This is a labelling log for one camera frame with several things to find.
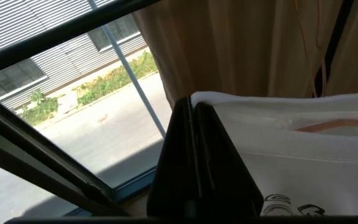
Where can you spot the window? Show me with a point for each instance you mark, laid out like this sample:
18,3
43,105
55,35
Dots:
120,118

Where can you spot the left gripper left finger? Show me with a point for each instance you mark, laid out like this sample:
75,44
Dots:
176,174

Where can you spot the beige curtain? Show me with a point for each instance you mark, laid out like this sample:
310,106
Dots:
228,46

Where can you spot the pink clothes hanger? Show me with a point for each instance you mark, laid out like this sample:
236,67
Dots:
324,77
337,124

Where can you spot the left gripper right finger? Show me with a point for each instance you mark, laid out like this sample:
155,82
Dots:
228,186

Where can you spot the white printed t-shirt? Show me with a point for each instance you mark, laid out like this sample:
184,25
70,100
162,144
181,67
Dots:
306,161

